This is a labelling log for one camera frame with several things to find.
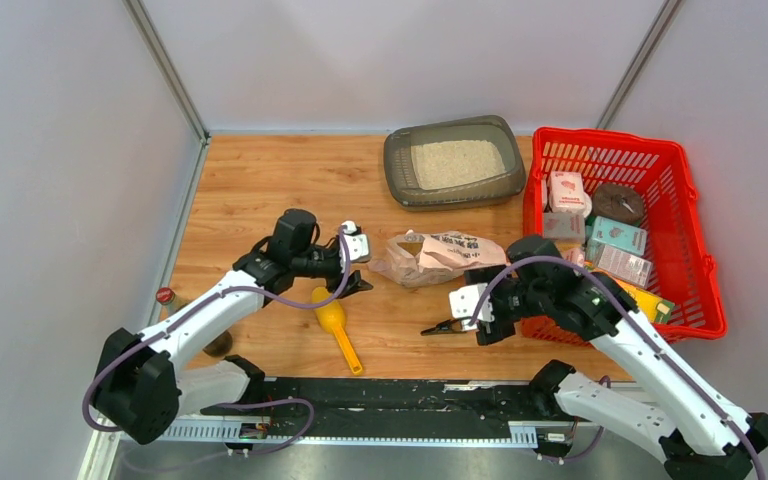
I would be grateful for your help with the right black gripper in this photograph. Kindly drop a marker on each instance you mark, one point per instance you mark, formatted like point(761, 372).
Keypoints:
point(500, 327)

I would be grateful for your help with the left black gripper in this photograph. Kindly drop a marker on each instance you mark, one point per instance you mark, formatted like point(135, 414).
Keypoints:
point(354, 285)

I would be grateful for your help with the black bag clip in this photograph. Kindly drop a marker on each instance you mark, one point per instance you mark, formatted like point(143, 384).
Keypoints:
point(450, 326)

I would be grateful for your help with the yellow plastic scoop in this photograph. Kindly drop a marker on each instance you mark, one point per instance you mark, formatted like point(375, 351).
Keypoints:
point(333, 319)

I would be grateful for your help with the pink cat litter bag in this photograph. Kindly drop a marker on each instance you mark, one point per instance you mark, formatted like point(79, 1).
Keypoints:
point(414, 260)

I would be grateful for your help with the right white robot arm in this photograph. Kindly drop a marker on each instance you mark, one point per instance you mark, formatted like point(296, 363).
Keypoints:
point(692, 429)

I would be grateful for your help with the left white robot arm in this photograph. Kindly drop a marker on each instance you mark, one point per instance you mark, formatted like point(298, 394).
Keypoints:
point(143, 381)

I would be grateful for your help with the grey litter box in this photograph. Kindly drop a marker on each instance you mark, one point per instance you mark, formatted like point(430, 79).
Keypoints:
point(455, 164)

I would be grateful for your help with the grey pink box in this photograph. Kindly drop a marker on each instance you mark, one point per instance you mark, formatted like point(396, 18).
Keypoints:
point(564, 227)

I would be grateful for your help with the teal box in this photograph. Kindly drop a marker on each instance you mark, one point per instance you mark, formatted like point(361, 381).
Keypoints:
point(606, 231)

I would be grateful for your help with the small pink pack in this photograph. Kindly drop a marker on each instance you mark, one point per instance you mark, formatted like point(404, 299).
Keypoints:
point(575, 255)

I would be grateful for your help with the pink white carton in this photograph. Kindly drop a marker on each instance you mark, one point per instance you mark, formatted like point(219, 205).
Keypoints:
point(566, 193)

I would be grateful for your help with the cola bottle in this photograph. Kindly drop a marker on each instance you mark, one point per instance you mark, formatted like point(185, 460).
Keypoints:
point(172, 303)

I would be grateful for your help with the brown round tin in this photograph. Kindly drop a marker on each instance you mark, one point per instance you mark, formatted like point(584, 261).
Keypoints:
point(619, 203)

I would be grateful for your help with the red plastic basket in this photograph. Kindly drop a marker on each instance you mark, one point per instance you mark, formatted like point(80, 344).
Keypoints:
point(643, 226)

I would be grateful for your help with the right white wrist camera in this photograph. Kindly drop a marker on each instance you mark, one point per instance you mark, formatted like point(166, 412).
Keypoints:
point(466, 308)

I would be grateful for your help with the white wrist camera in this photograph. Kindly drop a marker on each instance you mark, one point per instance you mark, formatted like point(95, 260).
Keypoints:
point(466, 308)
point(354, 243)

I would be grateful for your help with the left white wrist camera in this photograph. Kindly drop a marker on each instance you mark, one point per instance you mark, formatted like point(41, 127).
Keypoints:
point(354, 243)

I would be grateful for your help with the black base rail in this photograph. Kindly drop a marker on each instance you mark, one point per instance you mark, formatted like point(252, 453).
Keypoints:
point(404, 409)

